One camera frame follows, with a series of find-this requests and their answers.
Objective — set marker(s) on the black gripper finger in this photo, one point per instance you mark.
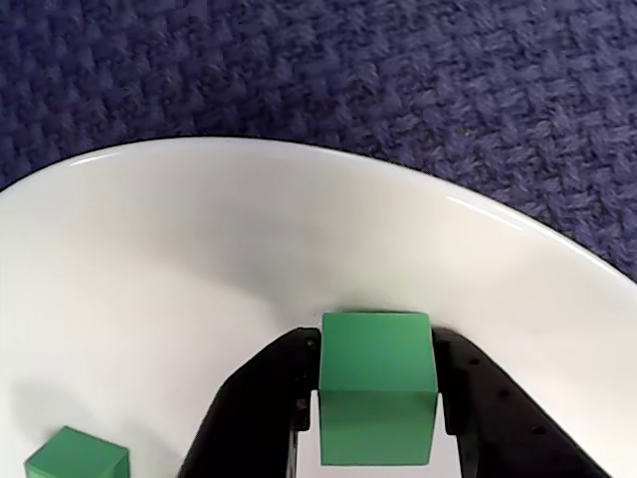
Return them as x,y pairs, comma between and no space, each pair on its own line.
497,423
259,408

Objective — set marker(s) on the white round plate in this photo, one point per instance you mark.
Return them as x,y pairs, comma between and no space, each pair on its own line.
149,299

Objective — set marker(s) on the blue woven tablecloth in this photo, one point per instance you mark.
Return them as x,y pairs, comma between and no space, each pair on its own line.
348,65

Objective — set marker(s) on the green cube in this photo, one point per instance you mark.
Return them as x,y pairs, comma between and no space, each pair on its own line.
378,378
74,455

